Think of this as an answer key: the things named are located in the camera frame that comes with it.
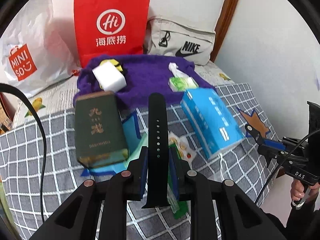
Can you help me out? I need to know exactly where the red Haidilao paper bag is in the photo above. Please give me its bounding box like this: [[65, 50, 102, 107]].
[[74, 0, 150, 67]]

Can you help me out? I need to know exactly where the black cable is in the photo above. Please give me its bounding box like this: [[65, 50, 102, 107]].
[[0, 82, 48, 223]]

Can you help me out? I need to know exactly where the dark green tea box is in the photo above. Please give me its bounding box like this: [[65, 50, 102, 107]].
[[74, 91, 121, 160]]

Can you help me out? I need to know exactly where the purple towel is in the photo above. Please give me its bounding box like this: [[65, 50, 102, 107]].
[[73, 54, 214, 109]]

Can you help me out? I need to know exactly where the lemon print snack packet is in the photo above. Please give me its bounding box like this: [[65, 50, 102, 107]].
[[168, 132, 197, 168]]

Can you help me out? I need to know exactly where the grey checkered blanket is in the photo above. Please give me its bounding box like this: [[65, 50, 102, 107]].
[[1, 83, 278, 239]]

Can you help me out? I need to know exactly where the white sponge block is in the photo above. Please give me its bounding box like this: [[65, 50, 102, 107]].
[[92, 60, 127, 92]]

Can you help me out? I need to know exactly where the brown wooden door frame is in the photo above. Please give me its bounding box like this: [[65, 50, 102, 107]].
[[210, 0, 239, 62]]

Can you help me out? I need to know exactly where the white Miniso plastic bag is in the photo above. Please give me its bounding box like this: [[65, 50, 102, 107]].
[[1, 0, 80, 98]]

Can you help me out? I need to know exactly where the blue tissue pack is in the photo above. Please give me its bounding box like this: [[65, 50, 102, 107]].
[[181, 88, 244, 159]]

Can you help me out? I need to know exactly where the white tissue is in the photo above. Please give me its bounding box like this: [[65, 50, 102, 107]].
[[168, 62, 184, 77]]

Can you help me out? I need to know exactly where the black watch strap long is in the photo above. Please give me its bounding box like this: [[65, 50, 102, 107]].
[[143, 93, 169, 209]]

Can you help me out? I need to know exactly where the grey Nike pouch bag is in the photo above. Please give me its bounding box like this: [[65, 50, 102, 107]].
[[144, 16, 215, 66]]

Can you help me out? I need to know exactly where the teal box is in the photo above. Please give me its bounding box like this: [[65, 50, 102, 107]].
[[77, 111, 148, 177]]

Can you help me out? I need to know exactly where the green snack packet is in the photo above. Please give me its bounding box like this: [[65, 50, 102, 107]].
[[167, 142, 189, 219]]

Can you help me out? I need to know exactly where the person right hand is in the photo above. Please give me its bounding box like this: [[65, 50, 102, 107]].
[[290, 179, 319, 203]]

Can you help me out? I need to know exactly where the green pocket tissue pack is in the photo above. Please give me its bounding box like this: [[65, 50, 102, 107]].
[[168, 77, 199, 92]]

